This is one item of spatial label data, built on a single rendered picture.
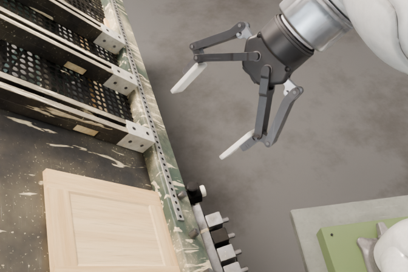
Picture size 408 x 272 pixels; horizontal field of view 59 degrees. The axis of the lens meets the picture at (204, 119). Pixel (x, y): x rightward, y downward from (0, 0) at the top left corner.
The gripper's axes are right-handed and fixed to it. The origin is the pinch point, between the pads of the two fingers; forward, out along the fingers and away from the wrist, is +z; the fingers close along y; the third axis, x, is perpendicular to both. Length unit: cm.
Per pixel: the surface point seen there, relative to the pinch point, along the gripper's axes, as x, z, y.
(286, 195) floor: -151, 75, -37
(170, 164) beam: -53, 55, 7
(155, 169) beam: -45, 55, 8
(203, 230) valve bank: -53, 59, -19
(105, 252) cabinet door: -8, 51, -6
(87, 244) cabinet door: -5, 51, -2
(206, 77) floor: -192, 89, 64
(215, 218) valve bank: -56, 54, -18
